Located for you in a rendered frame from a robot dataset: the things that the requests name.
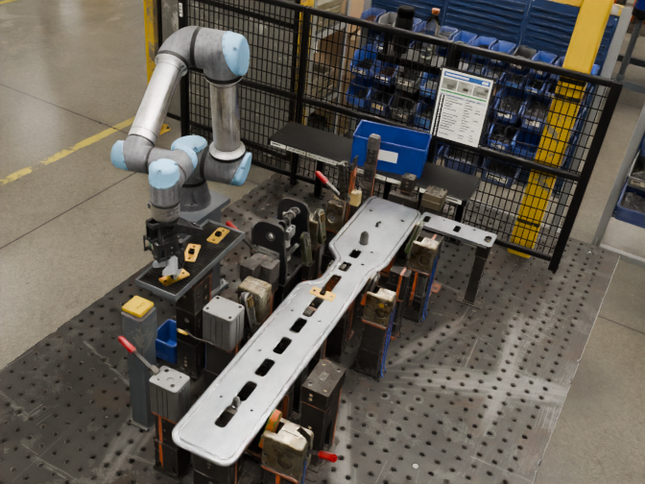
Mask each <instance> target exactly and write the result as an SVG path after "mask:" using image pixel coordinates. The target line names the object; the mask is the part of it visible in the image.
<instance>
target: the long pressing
mask: <svg viewBox="0 0 645 484"><path fill-rule="evenodd" d="M370 210H372V211H370ZM420 217H421V213H420V212H419V211H418V210H416V209H413V208H410V207H407V206H403V205H399V204H396V203H393V202H390V201H387V200H384V199H381V198H377V197H375V196H371V197H369V198H367V199H366V201H365V202H364V203H363V204H362V205H361V206H360V207H359V209H358V210H357V211H356V212H355V213H354V214H353V216H352V217H351V218H350V219H349V220H348V221H347V222H346V224H345V225H344V226H343V227H342V228H341V229H340V231H339V232H338V233H337V234H336V235H335V236H334V237H333V239H332V240H331V241H330V242H329V245H328V250H329V251H330V252H331V254H332V255H333V257H334V259H335V260H334V262H333V263H332V264H331V265H330V267H329V268H328V269H327V270H326V271H325V273H324V274H323V275H322V276H321V277H320V278H318V279H314V280H307V281H302V282H300V283H298V284H297V285H296V286H295V287H294V289H293V290H292V291H291V292H290V293H289V294H288V296H287V297H286V298H285V299H284V300H283V301H282V302H281V304H280V305H279V306H278V307H277V308H276V309H275V311H274V312H273V313H272V314H271V315H270V317H269V318H268V319H267V320H266V321H265V322H264V324H263V325H262V326H261V327H260V328H259V329H258V330H257V331H256V332H255V334H254V335H253V336H252V337H251V339H250V340H249V341H248V342H247V343H246V345H245V346H244V347H243V348H242V349H241V350H239V352H238V353H237V354H236V355H235V356H234V357H233V359H232V360H231V361H230V362H229V363H228V364H227V366H226V367H225V368H224V369H223V370H222V372H221V373H220V374H219V375H218V376H217V377H216V378H215V380H214V381H213V382H212V383H211V384H210V385H209V387H208V388H207V389H206V390H205V391H204V392H203V394H202V395H201V396H200V397H199V398H198V400H197V401H196V402H195V403H194V404H193V405H192V406H191V408H190V409H189V410H188V411H187V412H186V413H185V415H184V416H183V417H182V418H181V419H180V420H179V422H178V423H177V424H176V425H175V427H174V428H173V430H172V440H173V442H174V443H175V444H176V445H177V446H178V447H180V448H183V449H185V450H187V451H189V452H191V453H193V454H195V455H198V456H200V457H201V458H203V459H205V460H207V461H209V462H211V463H213V464H215V465H217V466H221V467H228V466H231V465H233V464H235V463H236V462H237V461H238V460H239V459H240V458H241V456H242V455H243V454H244V452H245V451H246V449H247V448H248V447H249V445H250V444H251V442H252V441H253V439H254V438H255V437H256V435H257V434H258V432H259V431H260V430H261V428H262V427H263V425H264V424H265V422H266V420H267V418H268V417H269V415H270V414H271V413H272V411H273V412H274V410H275V409H276V408H277V407H278V405H279V404H280V403H281V401H282V400H283V398H284V397H285V396H286V394H287V393H288V391H289V390H290V389H291V387H292V386H293V385H294V383H295V382H296V380H297V379H298V378H299V376H300V374H301V373H302V372H303V370H304V369H305V368H306V366H307V365H308V363H309V362H310V361H311V359H312V358H313V356H314V355H315V354H316V352H317V351H318V350H319V348H320V347H321V345H322V344H323V342H324V341H325V339H326V338H327V337H328V335H329V334H330V333H331V331H332V330H333V328H334V327H335V326H336V325H337V324H338V322H339V321H340V320H341V318H342V317H343V316H344V314H345V313H346V311H347V310H348V308H349V307H350V305H351V304H352V303H353V301H354V300H355V299H356V297H357V296H358V294H359V293H360V292H361V290H362V289H363V287H364V286H365V285H366V283H367V281H368V279H369V278H370V276H371V275H373V273H374V272H375V273H377V272H379V271H381V270H383V269H385V268H386V267H387V266H388V265H389V264H390V262H391V261H392V259H393V258H394V256H395V255H396V253H397V252H398V250H399V249H400V248H401V246H402V245H403V243H404V242H405V240H406V239H407V238H408V236H409V235H410V233H411V232H412V230H413V227H414V226H415V224H416V223H417V221H418V220H419V218H420ZM379 221H381V224H379V223H378V227H376V222H379ZM402 221H404V222H402ZM364 230H365V231H367V232H368V233H369V244H368V245H365V246H364V245H361V244H360V243H359V241H360V235H361V233H362V231H364ZM354 250H356V251H359V252H361V253H360V254H359V256H358V257H357V258H353V257H350V256H349V255H350V254H351V253H352V251H354ZM371 252H372V253H371ZM344 262H347V263H349V264H351V266H350V267H349V268H348V270H347V271H346V272H343V271H341V270H339V268H340V267H341V265H342V264H343V263H344ZM361 264H364V265H361ZM334 275H336V276H339V277H341V279H340V280H339V281H338V283H337V284H336V285H335V287H334V288H333V289H332V290H331V292H330V293H333V294H336V295H337V297H336V298H335V299H334V301H333V302H330V301H328V300H325V299H323V302H322V304H321V305H320V306H319V307H318V309H317V310H316V311H315V312H314V314H313V315H312V316H311V317H306V316H304V315H302V313H303V312H304V311H305V309H306V308H307V307H308V306H309V304H310V303H311V302H312V301H313V300H314V299H315V298H319V297H317V296H314V295H312V294H309V291H310V290H311V289H312V288H313V287H314V286H315V287H318V288H321V289H323V288H324V286H325V285H326V284H327V283H328V281H329V280H330V279H331V278H332V276H334ZM291 310H294V311H291ZM299 318H301V319H303V320H306V321H307V323H306V324H305V325H304V327H303V328H302V329H301V330H300V332H299V333H294V332H291V331H290V328H291V327H292V326H293V325H294V323H295V322H296V321H297V320H298V319H299ZM319 321H320V322H319ZM282 338H287V339H289V340H291V341H292V342H291V343H290V345H289V346H288V347H287V349H286V350H285V351H284V352H283V353H282V354H278V353H275V352H273V350H274V348H275V347H276V346H277V344H278V343H279V342H280V341H281V339H282ZM258 350H261V351H258ZM266 359H270V360H273V361H274V365H273V366H272V368H271V369H270V370H269V371H268V372H267V373H266V375H265V376H259V375H256V374H255V372H256V371H257V370H258V368H259V367H260V366H261V365H262V363H263V362H264V361H265V360H266ZM247 382H252V383H254V384H256V387H255V389H254V390H253V391H252V393H251V394H250V395H249V397H248V398H247V399H246V400H245V401H241V400H240V401H241V404H240V405H239V406H238V407H235V406H233V405H231V404H232V399H233V397H235V396H237V395H238V393H239V392H240V391H241V390H242V388H243V387H244V386H245V385H246V384H247ZM220 396H222V397H221V398H220ZM228 407H232V408H235V409H236V410H237V412H236V413H235V415H234V416H233V417H232V418H231V420H230V421H229V422H228V424H227V425H226V426H225V427H219V426H218V425H216V424H215V422H216V421H217V420H218V419H219V417H220V416H221V415H222V414H223V412H224V411H225V410H226V409H227V408H228ZM251 410H253V411H251Z"/></svg>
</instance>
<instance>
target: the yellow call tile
mask: <svg viewBox="0 0 645 484"><path fill-rule="evenodd" d="M153 306H154V303H153V302H150V301H148V300H145V299H143V298H140V297H138V296H134V297H133V298H132V299H131V300H130V301H129V302H127V303H126V304H125V305H124V306H123V307H122V310H123V311H126V312H128V313H130V314H132V315H134V316H136V317H139V318H141V317H142V316H143V315H144V314H145V313H146V312H147V311H148V310H149V309H151V308H152V307H153Z"/></svg>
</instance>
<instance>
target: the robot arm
mask: <svg viewBox="0 0 645 484"><path fill-rule="evenodd" d="M249 59H250V49H249V45H248V42H247V40H246V39H245V38H244V37H243V36H242V35H240V34H236V33H234V32H231V31H220V30H214V29H209V28H203V27H199V26H188V27H184V28H182V29H179V30H178V31H176V32H174V33H173V34H172V35H170V36H169V37H168V38H167V39H166V40H165V41H164V42H163V44H162V45H161V47H160V48H159V50H158V52H157V54H156V56H155V64H156V67H155V71H154V73H153V76H152V78H151V80H150V82H149V85H148V87H147V90H146V92H145V95H144V97H143V100H142V102H141V104H140V107H139V109H138V112H137V114H136V116H135V118H134V121H133V123H132V126H131V130H130V132H129V135H128V137H127V139H126V141H124V140H123V141H116V142H115V144H114V145H113V147H112V149H111V155H110V158H111V162H112V164H113V166H115V167H116V168H119V169H123V170H127V171H133V172H138V173H143V174H148V175H149V177H148V178H149V183H150V199H151V215H152V218H150V219H147V220H146V234H145V235H143V243H144V252H146V251H148V250H149V251H151V252H152V255H153V256H154V260H155V262H154V263H153V267H154V268H159V267H166V268H165V269H164V270H163V271H162V275H163V276H171V275H173V279H174V280H175V279H177V277H178V276H179V274H180V272H181V269H182V268H183V265H184V262H185V253H184V247H183V241H182V238H181V236H180V234H181V233H184V234H188V235H192V236H198V237H200V236H201V234H202V232H203V229H202V228H201V226H200V225H199V224H198V223H196V222H192V221H187V220H182V219H180V218H179V212H180V211H184V212H194V211H200V210H203V209H205V208H207V207H208V206H209V205H210V204H211V193H210V190H209V189H208V185H207V182H206V181H211V182H220V183H225V184H229V185H237V186H240V185H242V184H243V183H244V182H245V180H246V178H247V175H248V173H249V170H250V167H251V153H249V152H245V145H244V143H243V142H242V141H240V119H239V91H238V82H239V81H240V80H241V79H242V78H243V76H244V75H245V74H246V73H247V71H248V68H249V63H250V62H249ZM189 67H196V68H200V69H203V75H204V78H205V79H206V80H207V81H208V82H209V86H210V101H211V115H212V130H213V142H212V143H211V144H210V145H206V144H207V142H206V140H205V139H204V138H203V137H201V136H197V135H188V136H184V137H181V138H179V139H177V140H175V141H174V142H173V144H172V146H171V151H170V150H165V149H160V148H156V147H155V143H156V140H157V137H158V135H159V132H160V130H161V127H162V125H163V122H164V119H165V117H166V114H167V112H168V109H169V107H170V105H171V102H172V100H173V97H174V95H175V92H176V90H177V87H178V84H179V80H180V78H181V76H184V75H185V74H186V73H187V70H188V68H189ZM146 239H147V240H148V241H149V245H150V246H147V247H146V246H145V240H146Z"/></svg>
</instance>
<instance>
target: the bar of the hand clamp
mask: <svg viewBox="0 0 645 484"><path fill-rule="evenodd" d="M336 167H338V168H339V188H340V200H344V201H345V202H346V204H347V205H348V204H349V200H348V170H349V172H352V171H353V170H354V165H353V164H352V163H351V164H350V165H349V166H348V165H347V161H344V160H342V161H341V162H340V163H339V164H336ZM346 199H347V201H346Z"/></svg>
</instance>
